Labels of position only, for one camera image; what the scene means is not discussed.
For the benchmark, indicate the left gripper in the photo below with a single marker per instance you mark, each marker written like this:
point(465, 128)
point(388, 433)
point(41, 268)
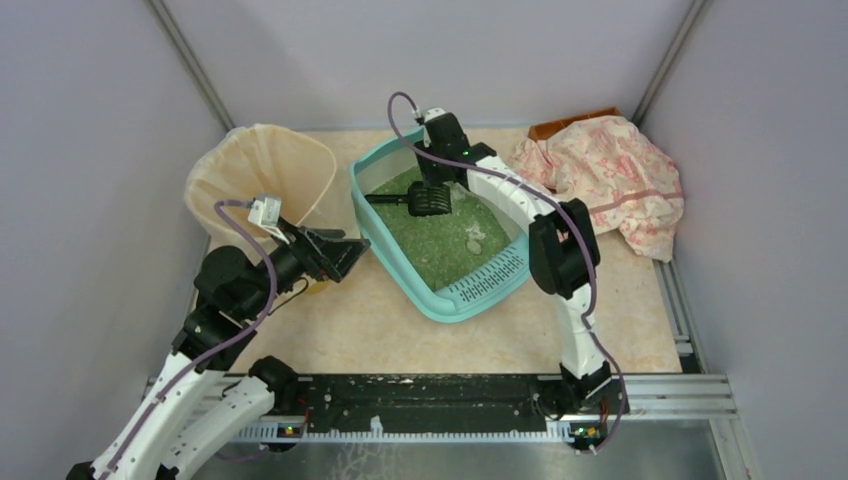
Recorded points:
point(309, 249)

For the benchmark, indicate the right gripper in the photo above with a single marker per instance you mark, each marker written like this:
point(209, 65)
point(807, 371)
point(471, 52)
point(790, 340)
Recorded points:
point(432, 179)

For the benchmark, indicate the black litter scoop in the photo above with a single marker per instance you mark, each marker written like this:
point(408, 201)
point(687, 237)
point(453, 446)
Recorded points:
point(421, 199)

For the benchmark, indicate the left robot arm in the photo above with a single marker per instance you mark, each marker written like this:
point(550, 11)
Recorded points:
point(235, 295)

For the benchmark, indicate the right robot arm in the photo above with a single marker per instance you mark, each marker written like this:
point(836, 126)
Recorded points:
point(563, 251)

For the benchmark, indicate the brown wooden box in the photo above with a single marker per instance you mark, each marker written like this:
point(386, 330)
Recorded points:
point(545, 131)

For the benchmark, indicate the green litter clump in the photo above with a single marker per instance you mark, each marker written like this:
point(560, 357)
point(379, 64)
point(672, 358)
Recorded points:
point(474, 247)

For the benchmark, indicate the teal litter box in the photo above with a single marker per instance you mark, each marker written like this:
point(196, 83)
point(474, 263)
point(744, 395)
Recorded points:
point(427, 256)

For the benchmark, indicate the bin with beige bag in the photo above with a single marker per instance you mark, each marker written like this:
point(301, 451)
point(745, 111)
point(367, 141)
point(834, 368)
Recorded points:
point(314, 189)

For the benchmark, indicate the pink patterned cloth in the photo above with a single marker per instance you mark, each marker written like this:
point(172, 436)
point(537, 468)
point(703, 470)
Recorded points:
point(628, 184)

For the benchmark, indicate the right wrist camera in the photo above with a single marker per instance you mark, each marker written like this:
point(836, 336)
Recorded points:
point(423, 117)

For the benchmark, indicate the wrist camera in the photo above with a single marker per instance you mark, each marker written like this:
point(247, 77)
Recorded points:
point(423, 117)
point(264, 213)

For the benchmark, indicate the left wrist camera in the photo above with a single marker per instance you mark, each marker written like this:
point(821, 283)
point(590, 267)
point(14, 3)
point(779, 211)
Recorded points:
point(264, 213)

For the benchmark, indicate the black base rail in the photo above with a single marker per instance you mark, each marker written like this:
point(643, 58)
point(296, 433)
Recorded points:
point(481, 408)

